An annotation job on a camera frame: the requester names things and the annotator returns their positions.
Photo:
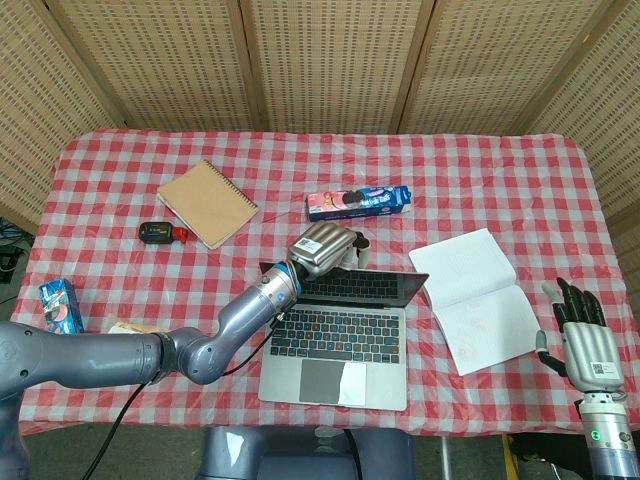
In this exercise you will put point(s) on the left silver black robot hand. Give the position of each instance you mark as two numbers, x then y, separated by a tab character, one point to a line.
325	247

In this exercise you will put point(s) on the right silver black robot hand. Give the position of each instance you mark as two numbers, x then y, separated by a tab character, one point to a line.
592	350

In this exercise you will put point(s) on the silver laptop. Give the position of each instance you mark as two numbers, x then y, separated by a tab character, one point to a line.
380	360

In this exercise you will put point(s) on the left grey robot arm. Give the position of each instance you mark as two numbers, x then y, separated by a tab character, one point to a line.
100	357

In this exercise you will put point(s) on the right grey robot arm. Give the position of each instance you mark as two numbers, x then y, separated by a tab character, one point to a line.
607	440

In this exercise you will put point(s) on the woven wooden folding screen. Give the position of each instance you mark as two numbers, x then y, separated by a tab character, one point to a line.
330	60

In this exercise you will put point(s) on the long blue pink cookie box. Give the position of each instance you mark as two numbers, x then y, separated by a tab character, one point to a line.
360	202

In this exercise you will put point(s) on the brown spiral notebook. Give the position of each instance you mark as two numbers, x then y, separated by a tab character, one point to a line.
207	205

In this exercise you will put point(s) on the open white lined notebook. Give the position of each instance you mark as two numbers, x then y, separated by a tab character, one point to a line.
470	295

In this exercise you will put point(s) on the black bottle with red cap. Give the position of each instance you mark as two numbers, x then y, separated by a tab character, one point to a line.
157	232

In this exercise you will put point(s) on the red white checkered tablecloth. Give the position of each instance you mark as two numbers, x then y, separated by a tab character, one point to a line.
475	170

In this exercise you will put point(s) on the grey robot torso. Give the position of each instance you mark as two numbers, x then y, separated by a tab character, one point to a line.
300	457

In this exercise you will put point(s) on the short blue cookie box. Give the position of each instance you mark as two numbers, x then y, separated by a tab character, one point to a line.
60	305

